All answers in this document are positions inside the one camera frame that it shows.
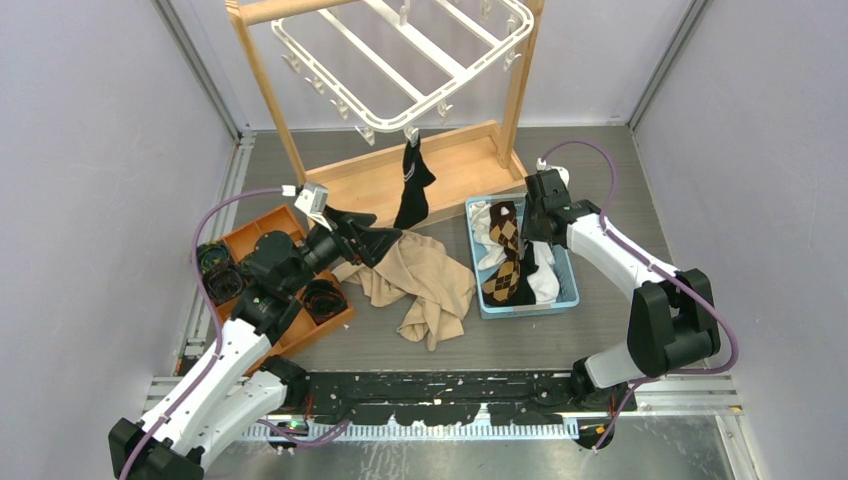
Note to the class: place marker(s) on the rolled black sock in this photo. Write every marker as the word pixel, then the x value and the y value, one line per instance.
pixel 323 301

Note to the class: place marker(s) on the light blue plastic basket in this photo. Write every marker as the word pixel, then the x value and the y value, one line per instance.
pixel 530 308

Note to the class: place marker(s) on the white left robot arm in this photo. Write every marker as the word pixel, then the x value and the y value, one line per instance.
pixel 237 381

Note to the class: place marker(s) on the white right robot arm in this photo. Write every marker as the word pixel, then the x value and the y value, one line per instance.
pixel 669 325

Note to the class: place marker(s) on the wooden hanger stand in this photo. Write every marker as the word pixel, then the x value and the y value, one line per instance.
pixel 471 161

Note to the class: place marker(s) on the rolled dark patterned sock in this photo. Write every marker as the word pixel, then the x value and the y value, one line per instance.
pixel 212 256

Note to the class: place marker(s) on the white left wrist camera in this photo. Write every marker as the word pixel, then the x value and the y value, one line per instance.
pixel 310 199

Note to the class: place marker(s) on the rolled dark green sock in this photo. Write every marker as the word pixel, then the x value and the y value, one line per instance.
pixel 223 282

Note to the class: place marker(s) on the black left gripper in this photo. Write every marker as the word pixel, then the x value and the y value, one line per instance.
pixel 369 244

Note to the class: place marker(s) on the beige crumpled cloth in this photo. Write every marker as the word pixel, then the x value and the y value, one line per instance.
pixel 419 266

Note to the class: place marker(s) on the orange compartment tray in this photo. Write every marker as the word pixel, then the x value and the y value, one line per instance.
pixel 305 329

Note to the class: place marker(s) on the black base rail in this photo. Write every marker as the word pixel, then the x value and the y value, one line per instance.
pixel 444 398

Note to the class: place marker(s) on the white plastic clip hanger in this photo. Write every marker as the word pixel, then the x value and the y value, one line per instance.
pixel 404 60

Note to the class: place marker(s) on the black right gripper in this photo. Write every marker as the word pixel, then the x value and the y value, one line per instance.
pixel 529 231

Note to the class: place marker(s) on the brown argyle sock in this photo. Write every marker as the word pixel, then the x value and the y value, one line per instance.
pixel 507 283

